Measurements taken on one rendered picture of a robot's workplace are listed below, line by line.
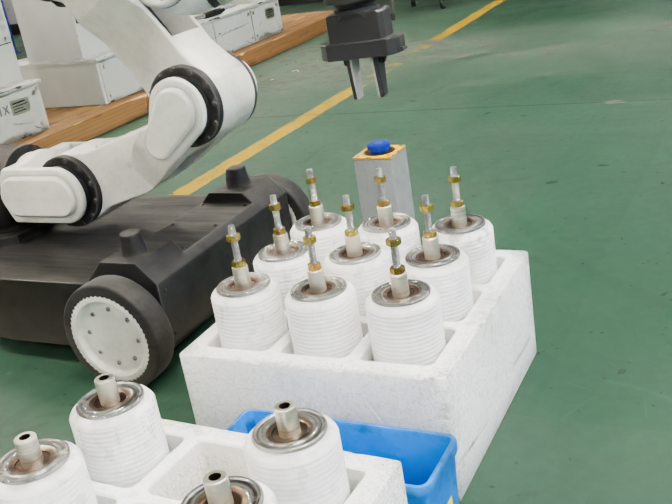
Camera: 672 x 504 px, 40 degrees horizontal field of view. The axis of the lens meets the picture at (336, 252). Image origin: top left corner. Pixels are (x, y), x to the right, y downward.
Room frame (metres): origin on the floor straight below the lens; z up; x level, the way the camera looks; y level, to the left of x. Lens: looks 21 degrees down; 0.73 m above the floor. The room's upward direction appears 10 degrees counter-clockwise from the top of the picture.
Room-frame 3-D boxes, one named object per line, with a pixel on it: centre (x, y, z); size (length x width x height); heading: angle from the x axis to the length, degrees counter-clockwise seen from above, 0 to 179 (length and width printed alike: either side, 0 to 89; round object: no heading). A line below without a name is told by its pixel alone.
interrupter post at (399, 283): (1.06, -0.07, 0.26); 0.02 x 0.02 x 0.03
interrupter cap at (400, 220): (1.32, -0.08, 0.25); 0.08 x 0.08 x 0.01
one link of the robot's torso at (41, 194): (1.79, 0.50, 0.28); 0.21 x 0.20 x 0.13; 61
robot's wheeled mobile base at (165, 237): (1.78, 0.47, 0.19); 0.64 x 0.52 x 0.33; 61
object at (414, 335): (1.06, -0.07, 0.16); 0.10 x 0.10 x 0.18
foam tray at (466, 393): (1.22, -0.03, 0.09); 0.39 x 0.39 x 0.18; 61
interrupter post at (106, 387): (0.91, 0.27, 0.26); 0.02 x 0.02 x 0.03
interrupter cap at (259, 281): (1.17, 0.13, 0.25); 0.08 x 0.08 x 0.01
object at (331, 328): (1.11, 0.03, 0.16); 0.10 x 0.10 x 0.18
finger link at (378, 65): (1.31, -0.11, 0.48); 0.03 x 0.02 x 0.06; 156
